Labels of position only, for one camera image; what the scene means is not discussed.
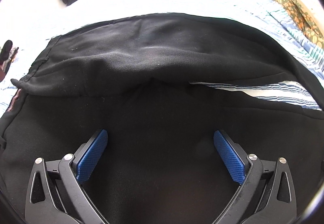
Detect black pants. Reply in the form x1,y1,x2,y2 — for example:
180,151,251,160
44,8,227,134
1,14,323,223

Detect clothes pile on left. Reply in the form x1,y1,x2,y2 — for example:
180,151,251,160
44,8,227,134
0,40,19,82

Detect striped blue green bedsheet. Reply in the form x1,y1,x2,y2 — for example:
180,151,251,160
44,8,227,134
1,0,323,112

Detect orange floral blanket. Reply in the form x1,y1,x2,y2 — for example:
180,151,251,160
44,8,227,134
273,0,323,49

